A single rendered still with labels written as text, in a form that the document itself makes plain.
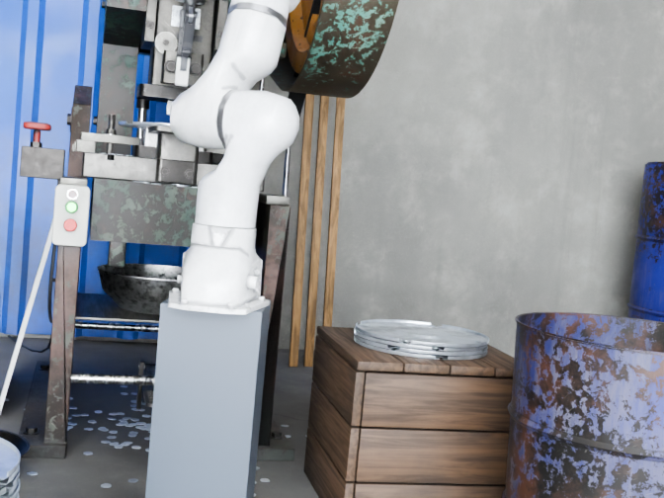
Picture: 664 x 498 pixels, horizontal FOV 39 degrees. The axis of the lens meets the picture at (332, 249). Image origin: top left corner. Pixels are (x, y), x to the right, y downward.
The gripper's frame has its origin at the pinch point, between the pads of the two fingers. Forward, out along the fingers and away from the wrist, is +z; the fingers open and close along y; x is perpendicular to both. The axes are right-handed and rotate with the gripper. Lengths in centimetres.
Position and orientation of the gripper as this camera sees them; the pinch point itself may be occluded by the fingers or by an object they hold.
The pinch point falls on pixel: (182, 71)
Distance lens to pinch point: 234.1
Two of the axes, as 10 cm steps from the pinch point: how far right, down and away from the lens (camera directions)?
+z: -1.3, 9.8, 1.3
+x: 9.6, 0.9, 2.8
